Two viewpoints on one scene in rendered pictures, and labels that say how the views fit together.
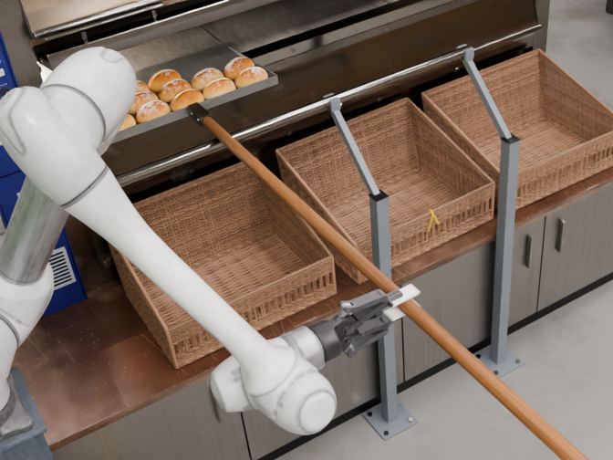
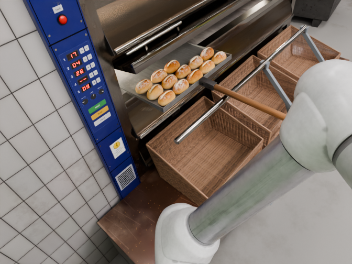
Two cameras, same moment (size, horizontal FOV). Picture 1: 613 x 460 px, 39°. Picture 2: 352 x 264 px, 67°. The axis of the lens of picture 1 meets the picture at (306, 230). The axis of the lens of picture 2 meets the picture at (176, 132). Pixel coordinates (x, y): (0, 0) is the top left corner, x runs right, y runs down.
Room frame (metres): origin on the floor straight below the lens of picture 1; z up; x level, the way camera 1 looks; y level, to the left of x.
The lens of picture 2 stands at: (1.13, 0.73, 2.01)
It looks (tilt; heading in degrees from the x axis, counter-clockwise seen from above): 47 degrees down; 344
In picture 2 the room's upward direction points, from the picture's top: 8 degrees counter-clockwise
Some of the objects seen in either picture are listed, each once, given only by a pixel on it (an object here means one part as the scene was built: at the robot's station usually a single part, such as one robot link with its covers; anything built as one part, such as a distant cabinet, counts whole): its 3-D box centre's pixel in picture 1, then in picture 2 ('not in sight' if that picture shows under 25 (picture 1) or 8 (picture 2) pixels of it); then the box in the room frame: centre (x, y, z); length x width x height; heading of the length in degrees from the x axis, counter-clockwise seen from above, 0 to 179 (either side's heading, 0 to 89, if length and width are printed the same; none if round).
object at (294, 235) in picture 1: (218, 255); (206, 149); (2.09, 0.28, 0.72); 0.56 x 0.49 x 0.28; 117
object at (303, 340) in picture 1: (302, 351); not in sight; (1.16, 0.03, 1.19); 0.09 x 0.06 x 0.09; 27
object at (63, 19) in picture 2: not in sight; (61, 15); (2.09, 0.79, 1.67); 0.03 x 0.02 x 0.06; 116
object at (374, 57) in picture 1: (327, 78); (228, 51); (2.59, -0.13, 1.02); 1.79 x 0.11 x 0.19; 116
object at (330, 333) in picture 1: (335, 335); not in sight; (1.19, -0.03, 1.19); 0.09 x 0.07 x 0.08; 117
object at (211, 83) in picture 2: (200, 114); (208, 83); (2.11, 0.26, 1.20); 0.09 x 0.04 x 0.03; 27
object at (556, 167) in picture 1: (522, 127); (297, 60); (2.63, -0.81, 0.72); 0.56 x 0.49 x 0.28; 116
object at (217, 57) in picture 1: (168, 86); (174, 69); (2.32, 0.36, 1.19); 0.55 x 0.36 x 0.03; 117
